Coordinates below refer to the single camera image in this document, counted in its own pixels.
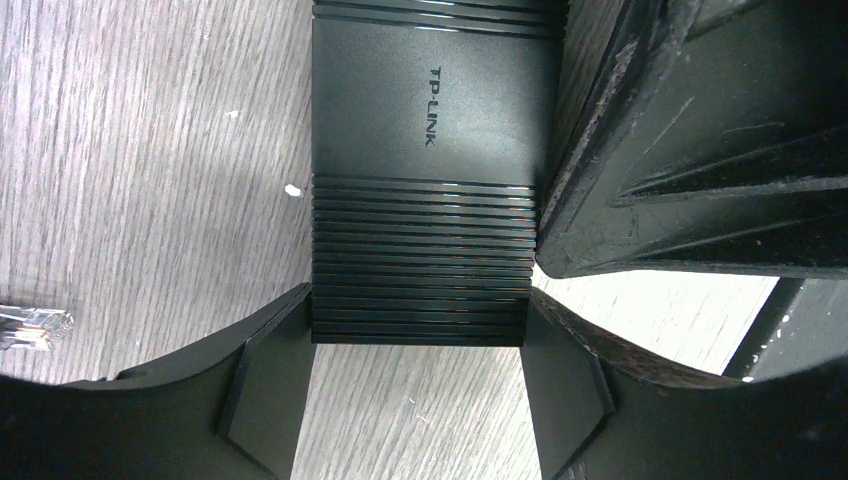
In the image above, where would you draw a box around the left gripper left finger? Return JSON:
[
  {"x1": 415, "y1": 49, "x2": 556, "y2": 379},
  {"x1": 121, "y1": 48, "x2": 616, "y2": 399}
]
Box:
[{"x1": 1, "y1": 284, "x2": 315, "y2": 479}]

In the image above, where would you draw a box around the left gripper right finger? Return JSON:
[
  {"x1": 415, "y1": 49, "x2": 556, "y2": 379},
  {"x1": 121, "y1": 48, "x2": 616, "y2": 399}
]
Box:
[{"x1": 520, "y1": 289, "x2": 847, "y2": 479}]

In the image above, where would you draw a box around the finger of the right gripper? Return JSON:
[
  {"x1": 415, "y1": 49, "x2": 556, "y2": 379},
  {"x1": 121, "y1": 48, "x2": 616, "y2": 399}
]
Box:
[{"x1": 536, "y1": 1, "x2": 847, "y2": 279}]

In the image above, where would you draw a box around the black network switch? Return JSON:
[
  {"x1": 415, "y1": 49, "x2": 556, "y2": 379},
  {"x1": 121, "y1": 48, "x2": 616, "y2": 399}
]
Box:
[{"x1": 311, "y1": 1, "x2": 569, "y2": 347}]

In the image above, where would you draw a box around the black cable to router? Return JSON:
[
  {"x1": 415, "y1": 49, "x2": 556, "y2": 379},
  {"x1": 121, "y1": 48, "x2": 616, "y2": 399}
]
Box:
[{"x1": 0, "y1": 304, "x2": 75, "y2": 352}]

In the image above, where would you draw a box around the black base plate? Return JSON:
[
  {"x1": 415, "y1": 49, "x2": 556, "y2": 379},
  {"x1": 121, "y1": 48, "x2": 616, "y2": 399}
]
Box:
[{"x1": 723, "y1": 278, "x2": 847, "y2": 382}]

